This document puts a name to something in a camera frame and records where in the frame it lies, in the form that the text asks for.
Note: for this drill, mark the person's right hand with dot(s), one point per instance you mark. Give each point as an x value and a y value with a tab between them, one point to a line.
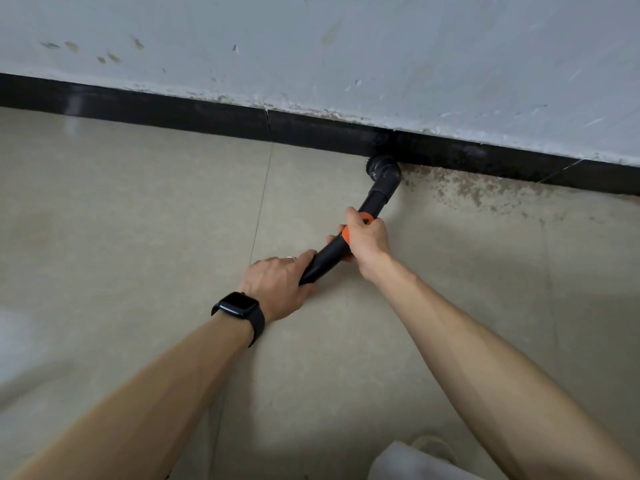
367	242

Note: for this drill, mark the person's left hand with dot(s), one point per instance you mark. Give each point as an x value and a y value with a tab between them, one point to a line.
275	287

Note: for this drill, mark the person's right forearm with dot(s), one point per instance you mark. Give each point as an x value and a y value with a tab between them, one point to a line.
500	374

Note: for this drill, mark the person's left forearm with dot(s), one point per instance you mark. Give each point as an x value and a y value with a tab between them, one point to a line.
125	409

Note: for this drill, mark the black smartwatch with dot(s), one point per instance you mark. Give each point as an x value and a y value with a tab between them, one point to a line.
240	309

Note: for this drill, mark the black baseboard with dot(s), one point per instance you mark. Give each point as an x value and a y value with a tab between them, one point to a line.
175	112

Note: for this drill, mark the white shoe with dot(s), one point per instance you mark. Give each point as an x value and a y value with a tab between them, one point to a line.
435	444

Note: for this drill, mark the light grey trousers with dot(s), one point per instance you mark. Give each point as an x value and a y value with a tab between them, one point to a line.
415	464

